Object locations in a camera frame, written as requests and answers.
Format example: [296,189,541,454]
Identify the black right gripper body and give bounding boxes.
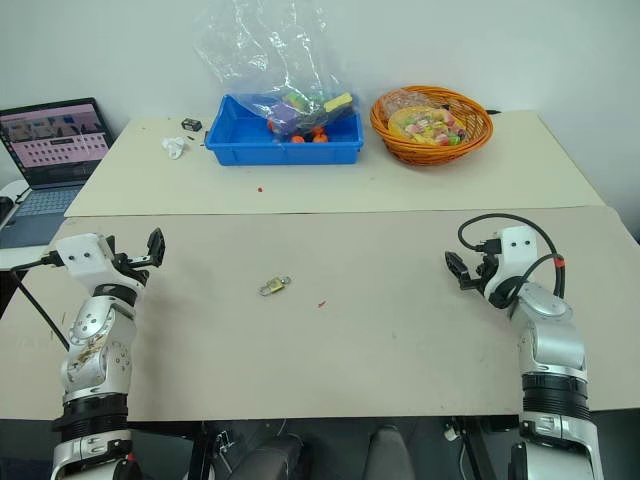
[458,252,501,301]

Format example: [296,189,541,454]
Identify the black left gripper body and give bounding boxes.
[110,247,152,289]

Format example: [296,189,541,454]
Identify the crumpled white paper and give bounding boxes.
[160,135,187,161]

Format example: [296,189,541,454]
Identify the open laptop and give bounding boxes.
[0,96,116,250]

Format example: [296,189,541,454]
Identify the small wrapped candy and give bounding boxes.
[263,274,293,296]

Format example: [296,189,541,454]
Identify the orange wicker basket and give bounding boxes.
[369,85,495,167]

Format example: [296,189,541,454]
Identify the bag of colourful candy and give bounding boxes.
[387,105,471,148]

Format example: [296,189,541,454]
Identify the blue plastic bin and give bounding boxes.
[203,93,365,167]

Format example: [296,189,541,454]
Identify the purple toy block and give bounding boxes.
[271,101,302,127]

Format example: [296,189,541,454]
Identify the dark rounded shape under table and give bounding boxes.
[238,433,305,480]
[362,424,417,480]

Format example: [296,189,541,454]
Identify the yellow toy piece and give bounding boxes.
[322,92,355,113]

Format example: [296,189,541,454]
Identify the clear plastic bag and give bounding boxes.
[192,0,362,144]

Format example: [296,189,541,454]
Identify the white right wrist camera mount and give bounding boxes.
[483,225,540,296]

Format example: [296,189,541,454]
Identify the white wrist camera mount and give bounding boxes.
[53,232,115,292]
[483,225,540,296]

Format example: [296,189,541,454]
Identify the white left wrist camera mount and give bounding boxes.
[53,232,115,292]

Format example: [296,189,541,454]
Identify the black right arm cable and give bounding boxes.
[458,213,567,307]

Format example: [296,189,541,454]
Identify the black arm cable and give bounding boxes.
[9,252,71,352]
[458,213,567,307]

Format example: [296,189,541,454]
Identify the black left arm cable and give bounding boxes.
[9,252,71,352]

